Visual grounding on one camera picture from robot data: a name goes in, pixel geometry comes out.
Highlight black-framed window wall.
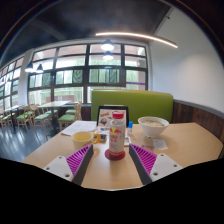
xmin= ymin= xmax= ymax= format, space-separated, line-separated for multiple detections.
xmin=0 ymin=43 xmax=149 ymax=108

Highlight small blue-capped bottle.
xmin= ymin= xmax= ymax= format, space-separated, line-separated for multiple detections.
xmin=127 ymin=121 xmax=134 ymax=136

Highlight wooden chairs with green seats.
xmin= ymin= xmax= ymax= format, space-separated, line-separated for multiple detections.
xmin=0 ymin=101 xmax=83 ymax=133

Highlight flat round red coaster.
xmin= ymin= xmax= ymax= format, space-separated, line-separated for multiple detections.
xmin=104 ymin=148 xmax=127 ymax=161

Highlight white bowl of food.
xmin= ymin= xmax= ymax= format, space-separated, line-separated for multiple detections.
xmin=137 ymin=115 xmax=170 ymax=139

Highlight red-capped clear drink bottle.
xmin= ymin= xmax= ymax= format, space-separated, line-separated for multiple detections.
xmin=108 ymin=111 xmax=127 ymax=155

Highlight green upholstered booth bench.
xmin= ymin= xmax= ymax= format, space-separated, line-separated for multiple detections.
xmin=90 ymin=88 xmax=175 ymax=125

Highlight wooden dining table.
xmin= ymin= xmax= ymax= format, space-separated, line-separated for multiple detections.
xmin=37 ymin=100 xmax=72 ymax=131

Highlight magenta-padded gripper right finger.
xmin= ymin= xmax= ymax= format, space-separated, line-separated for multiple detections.
xmin=128 ymin=143 xmax=184 ymax=186

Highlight white paper napkin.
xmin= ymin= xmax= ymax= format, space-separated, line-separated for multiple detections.
xmin=152 ymin=138 xmax=169 ymax=151

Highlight black tablet covered in stickers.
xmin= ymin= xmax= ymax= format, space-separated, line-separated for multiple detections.
xmin=96 ymin=105 xmax=130 ymax=133

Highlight white paper sheets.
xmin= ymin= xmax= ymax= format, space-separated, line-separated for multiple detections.
xmin=60 ymin=120 xmax=98 ymax=137

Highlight black pendant lamps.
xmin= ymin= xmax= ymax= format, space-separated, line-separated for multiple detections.
xmin=24 ymin=39 xmax=115 ymax=74

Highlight long linear ceiling light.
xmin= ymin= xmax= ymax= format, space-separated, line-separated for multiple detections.
xmin=95 ymin=31 xmax=179 ymax=49

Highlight cream mug with yellow handle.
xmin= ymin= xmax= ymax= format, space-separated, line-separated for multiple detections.
xmin=71 ymin=130 xmax=101 ymax=151

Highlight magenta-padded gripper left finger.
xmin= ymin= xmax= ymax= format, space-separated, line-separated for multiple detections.
xmin=43 ymin=143 xmax=95 ymax=186

